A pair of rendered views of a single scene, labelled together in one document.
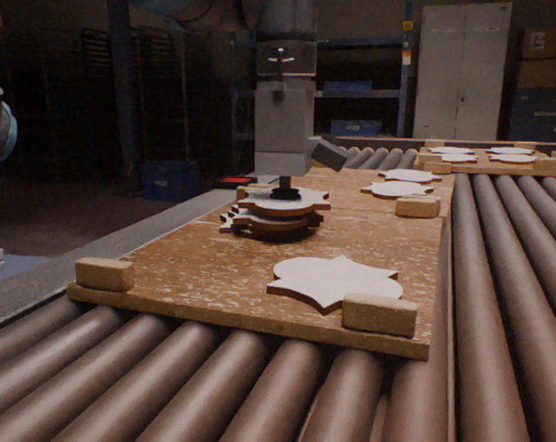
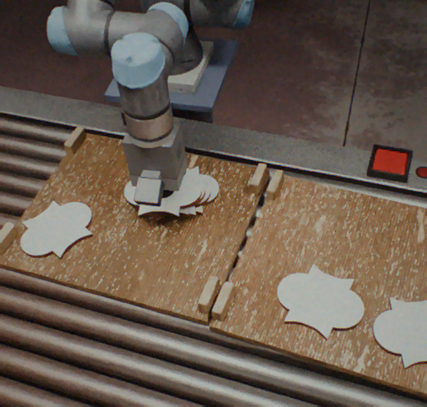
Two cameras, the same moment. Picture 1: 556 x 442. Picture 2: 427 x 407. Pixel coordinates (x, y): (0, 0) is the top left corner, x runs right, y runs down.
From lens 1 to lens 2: 1.31 m
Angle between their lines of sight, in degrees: 82
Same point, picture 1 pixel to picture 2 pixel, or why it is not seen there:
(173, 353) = (24, 183)
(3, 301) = (92, 118)
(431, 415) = not seen: outside the picture
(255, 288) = (62, 198)
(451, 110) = not seen: outside the picture
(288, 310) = (33, 213)
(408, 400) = not seen: outside the picture
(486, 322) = (21, 299)
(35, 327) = (62, 138)
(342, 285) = (44, 230)
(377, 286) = (40, 244)
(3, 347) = (47, 135)
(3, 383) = (17, 145)
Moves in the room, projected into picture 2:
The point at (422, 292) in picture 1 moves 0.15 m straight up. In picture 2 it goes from (41, 268) to (15, 212)
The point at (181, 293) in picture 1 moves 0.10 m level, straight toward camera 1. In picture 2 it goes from (62, 173) to (12, 182)
